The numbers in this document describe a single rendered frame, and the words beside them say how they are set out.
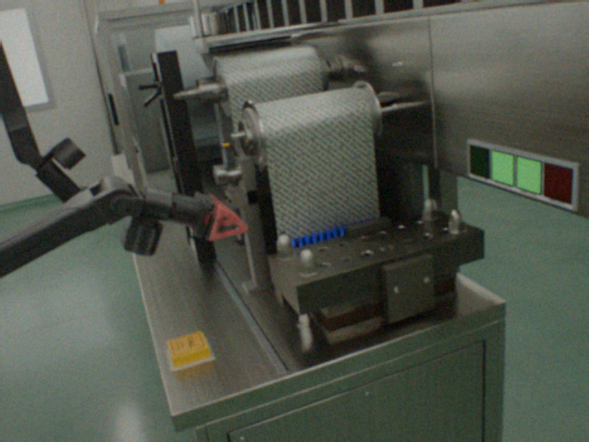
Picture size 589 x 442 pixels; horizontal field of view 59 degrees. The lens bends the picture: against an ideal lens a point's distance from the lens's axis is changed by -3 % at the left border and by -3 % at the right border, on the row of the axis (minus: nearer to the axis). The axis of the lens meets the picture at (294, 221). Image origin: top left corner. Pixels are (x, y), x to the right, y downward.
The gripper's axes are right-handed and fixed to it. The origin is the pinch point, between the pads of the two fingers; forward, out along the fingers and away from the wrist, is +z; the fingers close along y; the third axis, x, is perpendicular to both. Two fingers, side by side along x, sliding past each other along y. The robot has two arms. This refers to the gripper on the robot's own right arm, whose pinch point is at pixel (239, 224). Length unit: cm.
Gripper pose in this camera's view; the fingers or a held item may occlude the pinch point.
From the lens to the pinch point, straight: 107.1
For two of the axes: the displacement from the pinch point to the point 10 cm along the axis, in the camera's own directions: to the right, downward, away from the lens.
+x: 3.2, -9.3, -1.8
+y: 3.4, 2.9, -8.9
